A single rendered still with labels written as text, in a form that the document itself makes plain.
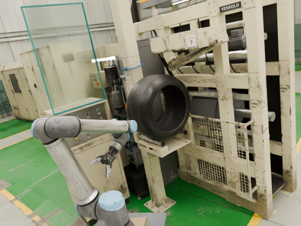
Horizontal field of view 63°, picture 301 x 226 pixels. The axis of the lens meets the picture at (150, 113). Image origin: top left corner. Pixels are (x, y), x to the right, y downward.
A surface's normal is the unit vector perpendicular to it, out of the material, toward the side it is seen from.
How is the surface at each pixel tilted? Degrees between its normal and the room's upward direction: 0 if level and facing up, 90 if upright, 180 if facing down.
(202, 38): 90
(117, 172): 90
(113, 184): 90
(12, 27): 90
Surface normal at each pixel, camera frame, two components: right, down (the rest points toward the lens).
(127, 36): 0.60, 0.11
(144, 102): -0.17, -0.04
